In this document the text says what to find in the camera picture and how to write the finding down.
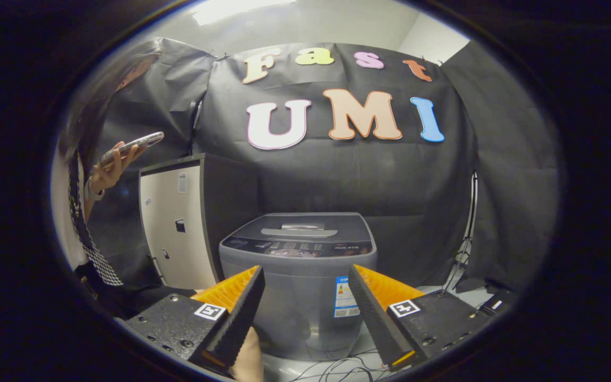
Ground black floor cables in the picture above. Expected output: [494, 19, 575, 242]
[287, 348, 391, 382]

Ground black tripod stand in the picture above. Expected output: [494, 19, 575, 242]
[442, 172, 479, 291]

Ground black backdrop stand pole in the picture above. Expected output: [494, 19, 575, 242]
[191, 101, 204, 140]

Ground ceiling light panel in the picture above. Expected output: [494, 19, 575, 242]
[191, 0, 296, 25]

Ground black floor box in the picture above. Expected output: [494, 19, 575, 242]
[478, 289, 518, 316]

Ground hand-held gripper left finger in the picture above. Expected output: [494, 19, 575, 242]
[125, 265, 266, 375]

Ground smartphone with patterned case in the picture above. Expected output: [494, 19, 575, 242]
[100, 132, 164, 165]

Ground beige and black cabinet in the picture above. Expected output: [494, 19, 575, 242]
[139, 153, 259, 290]

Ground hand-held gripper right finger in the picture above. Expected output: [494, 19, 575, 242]
[348, 264, 492, 371]

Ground grey washing machine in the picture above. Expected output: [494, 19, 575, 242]
[219, 236, 378, 361]

